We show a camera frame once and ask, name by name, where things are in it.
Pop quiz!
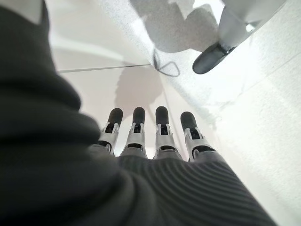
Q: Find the dark left robot hand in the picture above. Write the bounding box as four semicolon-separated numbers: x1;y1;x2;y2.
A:
0;0;278;226

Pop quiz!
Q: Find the thin grey floor cable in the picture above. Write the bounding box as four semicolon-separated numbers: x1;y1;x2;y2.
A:
152;50;181;77

